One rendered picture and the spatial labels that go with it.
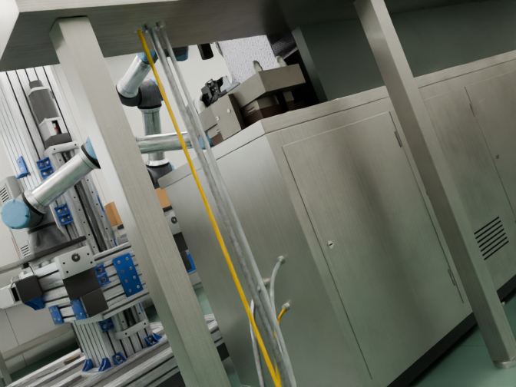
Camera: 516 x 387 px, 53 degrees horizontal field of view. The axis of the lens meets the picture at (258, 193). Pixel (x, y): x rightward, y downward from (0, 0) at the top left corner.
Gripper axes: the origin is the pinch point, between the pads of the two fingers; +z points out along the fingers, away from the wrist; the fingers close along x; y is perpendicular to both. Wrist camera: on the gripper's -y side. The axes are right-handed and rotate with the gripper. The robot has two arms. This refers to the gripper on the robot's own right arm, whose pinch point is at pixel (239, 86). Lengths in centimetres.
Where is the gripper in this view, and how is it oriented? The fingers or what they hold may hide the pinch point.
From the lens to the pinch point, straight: 184.0
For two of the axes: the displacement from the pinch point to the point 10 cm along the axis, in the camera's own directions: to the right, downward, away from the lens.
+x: 7.4, -2.9, 6.1
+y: -3.6, -9.3, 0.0
